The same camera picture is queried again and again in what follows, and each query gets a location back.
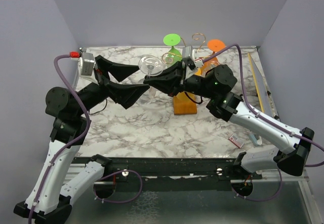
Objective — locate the black mounting rail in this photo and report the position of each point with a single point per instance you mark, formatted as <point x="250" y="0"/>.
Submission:
<point x="174" y="174"/>

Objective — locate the red white small box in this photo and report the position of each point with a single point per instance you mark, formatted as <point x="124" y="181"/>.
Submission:
<point x="236" y="141"/>

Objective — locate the blue white small object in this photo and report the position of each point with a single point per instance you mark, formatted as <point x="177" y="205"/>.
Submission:
<point x="255" y="139"/>

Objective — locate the clear wine glass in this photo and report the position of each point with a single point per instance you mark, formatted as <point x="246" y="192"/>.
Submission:
<point x="150" y="66"/>
<point x="169" y="59"/>

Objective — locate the clear glass tumbler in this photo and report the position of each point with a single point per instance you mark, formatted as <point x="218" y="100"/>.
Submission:
<point x="211" y="64"/>

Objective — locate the green plastic wine glass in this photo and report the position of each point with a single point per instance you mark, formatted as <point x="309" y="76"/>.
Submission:
<point x="172" y="40"/>

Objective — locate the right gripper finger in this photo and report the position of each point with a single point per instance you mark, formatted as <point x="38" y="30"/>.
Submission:
<point x="172" y="73"/>
<point x="169" y="85"/>

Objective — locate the orange plastic wine glass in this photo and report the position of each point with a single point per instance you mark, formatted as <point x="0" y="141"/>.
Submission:
<point x="215" y="46"/>

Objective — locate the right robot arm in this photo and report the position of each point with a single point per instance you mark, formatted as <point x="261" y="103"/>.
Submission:
<point x="290" y="147"/>

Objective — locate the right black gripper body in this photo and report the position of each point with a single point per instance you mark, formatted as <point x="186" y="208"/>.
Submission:
<point x="186" y="80"/>

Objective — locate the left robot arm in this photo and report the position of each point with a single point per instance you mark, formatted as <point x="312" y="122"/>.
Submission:
<point x="52" y="198"/>

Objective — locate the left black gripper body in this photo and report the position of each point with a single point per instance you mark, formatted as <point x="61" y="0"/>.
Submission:
<point x="101" y="75"/>

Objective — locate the yellow plastic wine glass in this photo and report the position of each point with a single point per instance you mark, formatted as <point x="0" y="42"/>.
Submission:
<point x="189" y="97"/>

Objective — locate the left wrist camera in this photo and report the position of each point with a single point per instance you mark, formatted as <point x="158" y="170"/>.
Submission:
<point x="85" y="66"/>

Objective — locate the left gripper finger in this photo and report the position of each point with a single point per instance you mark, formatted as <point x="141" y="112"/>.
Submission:
<point x="117" y="70"/>
<point x="125" y="94"/>

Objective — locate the gold wire wine glass rack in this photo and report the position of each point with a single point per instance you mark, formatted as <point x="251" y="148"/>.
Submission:
<point x="184" y="108"/>

